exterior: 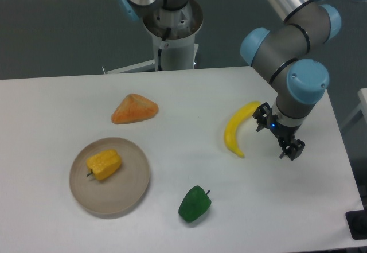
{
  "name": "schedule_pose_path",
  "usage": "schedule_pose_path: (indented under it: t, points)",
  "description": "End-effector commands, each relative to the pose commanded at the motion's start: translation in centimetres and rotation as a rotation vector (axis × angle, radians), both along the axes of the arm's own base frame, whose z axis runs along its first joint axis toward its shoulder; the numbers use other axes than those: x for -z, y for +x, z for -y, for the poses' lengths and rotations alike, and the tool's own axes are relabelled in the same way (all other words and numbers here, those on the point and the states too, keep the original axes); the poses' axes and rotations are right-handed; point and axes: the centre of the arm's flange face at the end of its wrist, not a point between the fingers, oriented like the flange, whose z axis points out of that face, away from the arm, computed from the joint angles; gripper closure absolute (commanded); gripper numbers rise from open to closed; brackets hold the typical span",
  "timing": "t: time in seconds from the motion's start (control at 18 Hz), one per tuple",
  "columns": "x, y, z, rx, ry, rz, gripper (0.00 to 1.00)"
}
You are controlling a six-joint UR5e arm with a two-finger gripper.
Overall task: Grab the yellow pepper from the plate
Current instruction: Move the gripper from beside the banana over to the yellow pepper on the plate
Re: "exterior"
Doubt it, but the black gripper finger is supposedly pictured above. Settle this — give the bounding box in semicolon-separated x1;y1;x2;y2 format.
279;136;305;161
252;102;278;132

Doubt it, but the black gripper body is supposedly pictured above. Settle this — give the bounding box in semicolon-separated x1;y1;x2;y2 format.
267;113;298;145

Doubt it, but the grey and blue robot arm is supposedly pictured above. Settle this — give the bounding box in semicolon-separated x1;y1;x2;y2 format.
118;0;341;159

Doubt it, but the green bell pepper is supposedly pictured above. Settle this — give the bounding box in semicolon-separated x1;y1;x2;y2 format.
178;185;212;223

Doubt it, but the beige round plate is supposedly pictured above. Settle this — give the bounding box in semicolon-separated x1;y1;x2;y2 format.
69;137;150;219

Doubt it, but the yellow bell pepper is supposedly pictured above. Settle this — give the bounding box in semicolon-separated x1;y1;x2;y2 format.
86;149;122;181

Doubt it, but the yellow banana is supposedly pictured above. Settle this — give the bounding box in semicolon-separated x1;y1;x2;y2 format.
223;101;260;158

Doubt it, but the white furniture at right edge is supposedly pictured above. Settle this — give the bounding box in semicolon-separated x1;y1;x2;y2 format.
339;88;366;135

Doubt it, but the black device at table edge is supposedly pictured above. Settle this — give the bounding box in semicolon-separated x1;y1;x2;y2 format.
345;210;366;240

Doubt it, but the orange triangular bread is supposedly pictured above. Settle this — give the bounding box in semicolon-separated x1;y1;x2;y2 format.
111;94;159;124

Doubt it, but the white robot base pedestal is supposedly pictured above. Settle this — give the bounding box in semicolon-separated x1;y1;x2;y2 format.
104;0;203;74

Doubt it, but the black cable on pedestal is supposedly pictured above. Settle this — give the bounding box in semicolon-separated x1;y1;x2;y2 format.
156;26;171;72

